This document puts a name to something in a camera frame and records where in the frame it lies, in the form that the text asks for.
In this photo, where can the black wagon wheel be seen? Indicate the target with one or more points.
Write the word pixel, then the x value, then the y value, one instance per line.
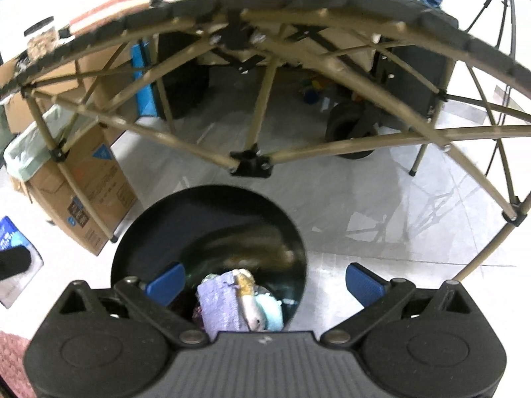
pixel 346 128

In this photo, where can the cardboard box with blue label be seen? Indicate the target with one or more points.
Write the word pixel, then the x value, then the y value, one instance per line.
pixel 91 199

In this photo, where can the blue board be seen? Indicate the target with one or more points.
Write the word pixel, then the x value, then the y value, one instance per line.
pixel 145 83

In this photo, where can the yellow fuzzy toy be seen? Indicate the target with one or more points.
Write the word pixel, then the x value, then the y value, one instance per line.
pixel 244 284

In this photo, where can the clear snack jar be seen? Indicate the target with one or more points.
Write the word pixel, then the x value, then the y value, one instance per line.
pixel 41 39

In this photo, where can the tan folding camping table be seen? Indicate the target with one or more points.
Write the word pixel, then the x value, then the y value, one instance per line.
pixel 265 91

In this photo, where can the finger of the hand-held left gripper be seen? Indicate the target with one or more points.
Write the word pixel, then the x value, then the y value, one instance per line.
pixel 14 263

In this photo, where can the black tripod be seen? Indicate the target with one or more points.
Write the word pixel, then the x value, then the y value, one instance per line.
pixel 512 16

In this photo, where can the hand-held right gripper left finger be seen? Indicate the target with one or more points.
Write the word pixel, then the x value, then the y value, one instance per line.
pixel 166 284

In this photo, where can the pink brown striped box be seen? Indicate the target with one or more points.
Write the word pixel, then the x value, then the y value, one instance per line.
pixel 108 10

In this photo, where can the pale green bin liner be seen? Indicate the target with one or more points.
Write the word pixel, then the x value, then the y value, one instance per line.
pixel 29 149

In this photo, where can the blue and white packet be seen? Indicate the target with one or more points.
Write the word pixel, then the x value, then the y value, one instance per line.
pixel 14 232

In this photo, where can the black round trash bin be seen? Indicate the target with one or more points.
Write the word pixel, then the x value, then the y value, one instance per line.
pixel 166 224

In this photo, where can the large open cardboard box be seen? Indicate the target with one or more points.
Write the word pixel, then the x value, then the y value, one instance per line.
pixel 18 107

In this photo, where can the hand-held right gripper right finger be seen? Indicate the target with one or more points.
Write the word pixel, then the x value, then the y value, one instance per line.
pixel 365 284

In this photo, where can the black folding wagon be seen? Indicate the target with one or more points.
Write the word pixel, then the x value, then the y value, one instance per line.
pixel 415 78

